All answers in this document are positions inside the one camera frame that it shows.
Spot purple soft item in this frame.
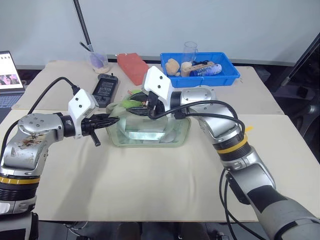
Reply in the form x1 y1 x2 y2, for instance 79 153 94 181
89 52 106 69

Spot red sponge cloth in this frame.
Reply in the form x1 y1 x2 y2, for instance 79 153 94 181
116 52 151 87

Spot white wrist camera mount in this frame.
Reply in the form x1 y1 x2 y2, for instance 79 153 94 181
141 65 175 111
67 89 100 140

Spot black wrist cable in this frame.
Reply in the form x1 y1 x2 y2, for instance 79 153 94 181
147 99 247 141
0 76 81 161

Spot open laptop computer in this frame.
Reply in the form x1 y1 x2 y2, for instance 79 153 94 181
0 50 26 109

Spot dark equipment beside table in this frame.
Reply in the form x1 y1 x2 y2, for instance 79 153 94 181
271 32 320 153

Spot clear green-trimmed zip pouch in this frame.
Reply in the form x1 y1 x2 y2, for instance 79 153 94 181
105 99 192 149

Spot black gooseneck rod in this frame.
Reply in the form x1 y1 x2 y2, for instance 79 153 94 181
72 0 94 53

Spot blue crumpled water bottle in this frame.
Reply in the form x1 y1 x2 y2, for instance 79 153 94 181
189 63 223 77

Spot clear plastic cup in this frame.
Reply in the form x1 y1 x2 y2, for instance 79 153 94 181
182 41 199 66

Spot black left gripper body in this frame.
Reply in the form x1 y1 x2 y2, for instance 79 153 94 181
81 114 102 148

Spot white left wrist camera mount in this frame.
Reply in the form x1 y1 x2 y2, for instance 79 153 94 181
67 89 100 140

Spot black handheld controller device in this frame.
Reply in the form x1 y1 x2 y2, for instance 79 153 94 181
91 72 119 109

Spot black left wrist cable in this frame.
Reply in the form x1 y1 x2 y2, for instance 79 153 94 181
0 76 81 161

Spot black looped arm cable bundle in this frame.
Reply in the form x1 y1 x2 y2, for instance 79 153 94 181
218 169 262 240

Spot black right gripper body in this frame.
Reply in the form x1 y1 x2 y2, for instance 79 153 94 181
146 91 166 116

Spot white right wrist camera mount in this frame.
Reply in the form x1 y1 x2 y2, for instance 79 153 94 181
141 65 175 111

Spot light wooden block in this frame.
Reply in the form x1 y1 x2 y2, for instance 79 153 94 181
180 61 216 77

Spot beige table cloth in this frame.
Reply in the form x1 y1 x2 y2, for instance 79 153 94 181
0 109 320 223

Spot blue plastic bin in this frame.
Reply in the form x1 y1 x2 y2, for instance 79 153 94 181
159 51 242 89

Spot clear glass beaker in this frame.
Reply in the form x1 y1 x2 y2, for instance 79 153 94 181
88 50 111 74

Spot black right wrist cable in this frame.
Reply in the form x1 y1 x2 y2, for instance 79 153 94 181
147 99 247 141

